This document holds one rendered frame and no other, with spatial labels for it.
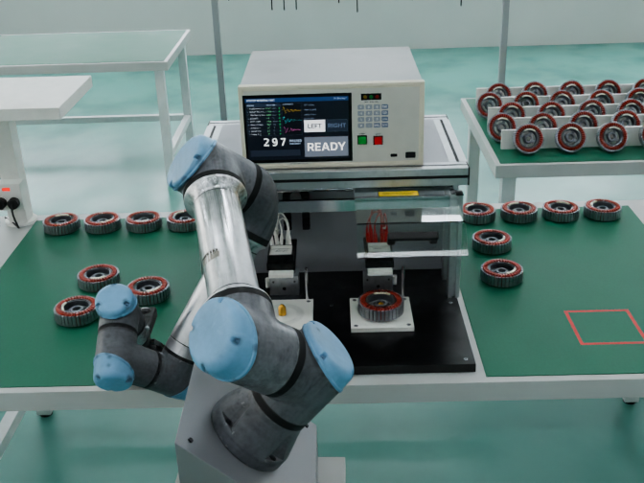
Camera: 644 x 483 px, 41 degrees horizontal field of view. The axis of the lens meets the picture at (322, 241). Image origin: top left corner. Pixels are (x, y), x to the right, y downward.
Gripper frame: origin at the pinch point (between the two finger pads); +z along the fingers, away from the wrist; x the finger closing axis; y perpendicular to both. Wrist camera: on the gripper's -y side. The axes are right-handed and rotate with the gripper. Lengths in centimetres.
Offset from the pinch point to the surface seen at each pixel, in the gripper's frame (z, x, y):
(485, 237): 34, 82, -60
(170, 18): 361, -145, -546
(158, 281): 17.6, -7.9, -34.9
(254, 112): -26, 21, -55
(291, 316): 8.8, 29.3, -19.0
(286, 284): 13.6, 26.7, -31.4
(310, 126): -22, 34, -53
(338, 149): -16, 41, -51
